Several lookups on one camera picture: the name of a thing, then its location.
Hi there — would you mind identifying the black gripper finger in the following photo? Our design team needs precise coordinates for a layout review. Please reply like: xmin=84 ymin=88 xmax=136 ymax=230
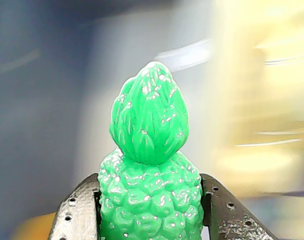
xmin=47 ymin=172 xmax=102 ymax=240
xmin=200 ymin=173 xmax=281 ymax=240

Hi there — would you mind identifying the green toy pineapple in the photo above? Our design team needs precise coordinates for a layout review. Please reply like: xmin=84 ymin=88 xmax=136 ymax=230
xmin=97 ymin=60 xmax=205 ymax=240

